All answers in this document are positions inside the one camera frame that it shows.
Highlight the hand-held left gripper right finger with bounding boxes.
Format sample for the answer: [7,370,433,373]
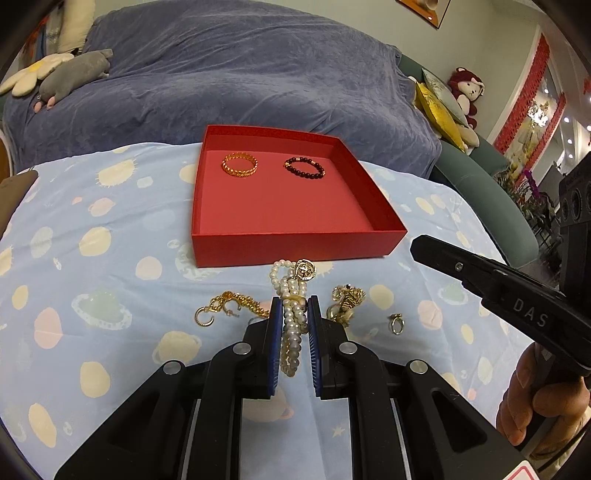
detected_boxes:
[307,295,527,480]

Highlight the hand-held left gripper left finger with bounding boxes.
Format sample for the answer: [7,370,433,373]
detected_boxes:
[54,296,283,480]

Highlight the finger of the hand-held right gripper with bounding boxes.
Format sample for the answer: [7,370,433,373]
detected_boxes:
[410,234,495,303]

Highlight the pearl bracelet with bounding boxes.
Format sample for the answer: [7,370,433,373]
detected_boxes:
[269,258,317,378]

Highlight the gold chain bracelet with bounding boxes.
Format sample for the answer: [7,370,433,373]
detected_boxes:
[194,291,273,328]
[221,154,258,176]

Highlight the gold wristwatch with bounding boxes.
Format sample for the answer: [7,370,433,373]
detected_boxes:
[325,285,368,328]

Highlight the red cardboard box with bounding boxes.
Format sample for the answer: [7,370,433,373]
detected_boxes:
[190,124,408,268]

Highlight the person's right hand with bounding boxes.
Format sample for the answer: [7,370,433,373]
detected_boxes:
[496,344,591,457]

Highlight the green sofa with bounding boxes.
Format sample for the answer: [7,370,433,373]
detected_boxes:
[397,53,541,268]

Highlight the potted flowers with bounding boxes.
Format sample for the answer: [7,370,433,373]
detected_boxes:
[496,166,561,250]

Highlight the beige plush cushion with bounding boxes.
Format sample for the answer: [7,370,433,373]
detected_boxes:
[457,124,479,155]

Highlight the gold cushion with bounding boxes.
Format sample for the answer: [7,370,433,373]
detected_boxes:
[414,80,465,148]

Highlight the silver grey cushion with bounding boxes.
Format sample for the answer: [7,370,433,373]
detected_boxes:
[421,68,469,125]

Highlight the red monkey plush toy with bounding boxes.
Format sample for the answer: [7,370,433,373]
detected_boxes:
[447,67,486,130]

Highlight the light blue patterned tablecloth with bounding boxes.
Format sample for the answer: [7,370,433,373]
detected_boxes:
[0,141,555,480]

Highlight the blue blanket covered sofa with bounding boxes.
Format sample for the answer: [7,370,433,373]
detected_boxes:
[2,0,444,174]

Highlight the grey plush toy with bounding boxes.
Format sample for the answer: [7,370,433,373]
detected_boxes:
[34,48,114,112]

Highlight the flower shaped cushion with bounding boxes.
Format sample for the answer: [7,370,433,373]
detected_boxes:
[0,52,75,97]

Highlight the red paper wall decoration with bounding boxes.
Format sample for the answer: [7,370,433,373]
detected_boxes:
[489,34,568,153]

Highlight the dark bead bracelet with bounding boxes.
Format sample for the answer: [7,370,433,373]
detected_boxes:
[283,157,327,181]

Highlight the framed wall picture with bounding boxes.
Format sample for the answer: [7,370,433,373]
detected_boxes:
[394,0,451,31]

